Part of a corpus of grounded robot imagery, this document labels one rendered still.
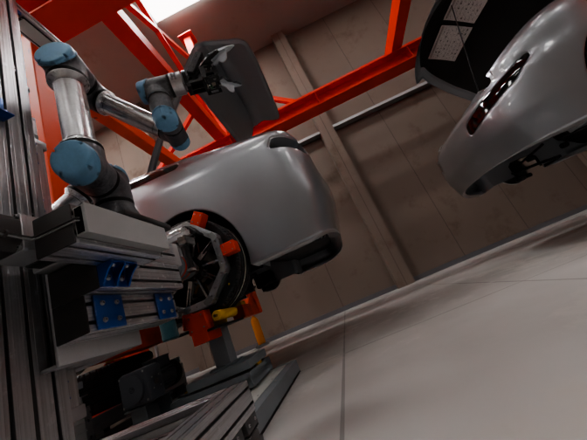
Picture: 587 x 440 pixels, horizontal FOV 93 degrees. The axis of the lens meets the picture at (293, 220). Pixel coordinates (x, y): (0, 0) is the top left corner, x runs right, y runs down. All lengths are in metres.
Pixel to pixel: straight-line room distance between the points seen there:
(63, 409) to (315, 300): 4.90
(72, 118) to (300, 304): 4.98
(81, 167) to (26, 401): 0.56
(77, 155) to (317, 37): 7.46
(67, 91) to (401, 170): 5.59
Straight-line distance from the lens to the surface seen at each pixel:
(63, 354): 0.90
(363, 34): 8.05
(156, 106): 1.05
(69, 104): 1.16
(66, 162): 1.01
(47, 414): 0.94
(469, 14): 3.69
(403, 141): 6.40
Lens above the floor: 0.37
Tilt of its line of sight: 17 degrees up
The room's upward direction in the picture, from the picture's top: 23 degrees counter-clockwise
